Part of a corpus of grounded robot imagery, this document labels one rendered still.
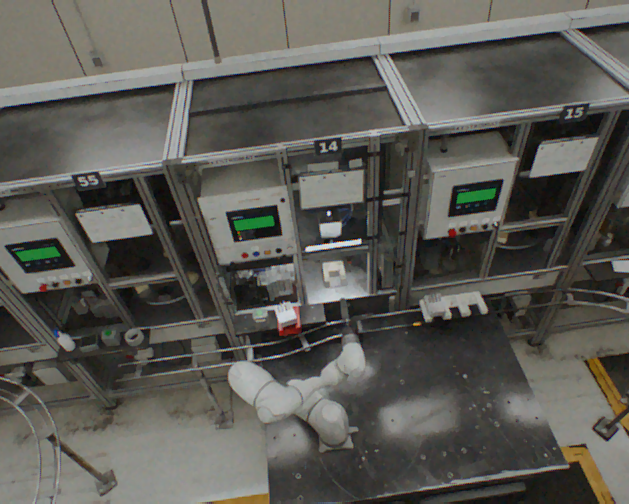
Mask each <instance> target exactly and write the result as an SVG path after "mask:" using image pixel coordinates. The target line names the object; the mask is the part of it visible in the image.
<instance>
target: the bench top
mask: <svg viewBox="0 0 629 504"><path fill-rule="evenodd" d="M360 321H361V325H362V330H363V331H364V330H371V329H379V328H385V327H392V326H400V325H407V324H413V323H419V322H420V323H421V322H426V321H425V318H424V314H423V311H422V310H421V311H413V312H406V313H399V314H391V316H385V317H378V318H370V319H363V320H360ZM343 330H344V324H343V322H342V323H337V324H332V325H329V326H326V327H323V328H320V329H317V330H313V331H311V332H308V333H305V334H304V337H305V339H306V341H307V343H308V345H311V344H314V343H317V342H320V341H323V340H325V339H328V338H331V337H334V336H339V334H342V331H343ZM303 347H304V346H303V344H302V342H301V340H300V337H297V338H294V339H291V340H288V341H285V342H281V343H278V344H272V345H265V346H261V352H262V359H263V358H270V357H277V356H281V354H285V353H288V352H291V351H294V350H298V349H301V348H303ZM361 348H362V350H363V352H364V357H365V365H366V366H365V373H364V374H363V375H362V376H360V378H351V377H350V375H349V377H348V378H347V379H346V380H345V381H344V382H343V383H342V384H340V385H339V386H335V387H327V386H326V387H324V388H322V389H319V390H317V391H318V392H319V393H321V394H322V395H323V396H324V398H325V399H327V400H329V401H331V402H335V403H338V404H339V405H341V406H342V407H343V409H344V410H345V412H346V414H347V416H348V426H349V427H358V431H359V432H358V433H354V434H351V435H350V438H351V443H352V444H353V448H352V449H351V450H348V449H344V450H336V451H330V452H326V453H324V454H321V453H320V452H319V448H320V443H319V435H318V432H317V431H315V430H314V429H313V428H312V427H311V426H310V425H309V424H308V423H307V422H306V421H304V420H303V418H301V417H299V416H298V415H296V414H293V413H292V414H291V415H289V416H288V417H286V418H284V420H282V421H280V422H277V423H271V424H266V423H265V437H266V457H267V479H268V500H269V504H348V503H354V502H362V501H368V500H375V499H382V498H389V497H395V496H402V495H409V494H416V492H422V491H430V490H436V489H443V488H450V487H457V486H463V485H471V484H477V483H484V482H490V481H498V480H504V479H511V478H514V477H517V476H525V475H531V474H538V473H545V472H552V471H558V470H565V469H568V468H569V466H568V464H567V462H566V460H565V457H564V455H563V453H562V451H561V449H560V446H559V444H558V442H557V440H556V438H555V436H554V434H553V432H552V429H551V427H550V425H549V423H548V421H547V419H546V417H545V415H544V413H543V411H542V407H541V405H540V403H539V401H538V399H537V397H536V395H534V393H533V391H532V389H531V388H530V386H529V382H528V380H527V378H526V376H525V374H524V371H523V369H522V367H521V366H520V363H519V360H518V358H517V356H516V354H515V352H514V350H513V348H512V346H511V344H510V342H509V340H508V337H507V334H505V332H504V330H503V328H502V326H501V324H500V322H499V320H498V318H497V315H496V313H494V314H487V315H479V317H472V318H471V320H469V321H462V322H454V323H447V324H444V326H443V333H440V332H439V330H437V327H436V324H435V323H430V324H423V325H418V326H408V327H402V328H394V329H387V330H380V331H373V332H366V333H363V345H361ZM342 351H343V345H342V337H340V338H337V339H332V340H329V341H326V342H324V343H321V344H318V345H316V346H312V347H310V350H307V351H306V350H305V349H304V350H302V351H299V352H296V353H292V354H289V356H286V357H282V358H278V359H272V360H265V361H262V369H264V370H265V371H267V372H268V373H270V374H271V377H272V378H273V379H274V380H278V381H281V382H283V383H287V382H289V381H291V380H300V381H305V380H308V379H310V378H314V377H317V378H320V377H321V373H322V370H323V369H324V368H325V367H326V366H327V365H328V364H329V363H331V362H333V361H334V360H337V359H338V358H339V357H340V355H341V353H342ZM511 364H513V365H514V366H513V367H512V366H511ZM481 386H482V387H483V389H481ZM444 392H446V395H445V394H444ZM516 419H518V420H519V422H516ZM277 477H278V478H279V480H278V481H277V480H276V478H277ZM299 497H302V500H299Z"/></svg>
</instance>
